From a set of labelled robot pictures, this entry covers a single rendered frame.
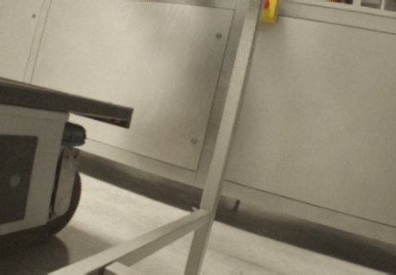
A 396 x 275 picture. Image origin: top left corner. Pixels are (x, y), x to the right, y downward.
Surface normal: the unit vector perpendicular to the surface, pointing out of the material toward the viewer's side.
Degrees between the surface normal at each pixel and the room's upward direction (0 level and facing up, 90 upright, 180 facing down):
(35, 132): 90
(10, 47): 90
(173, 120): 90
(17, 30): 90
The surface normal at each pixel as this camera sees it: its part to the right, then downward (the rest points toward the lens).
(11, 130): 0.90, 0.22
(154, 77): -0.37, -0.05
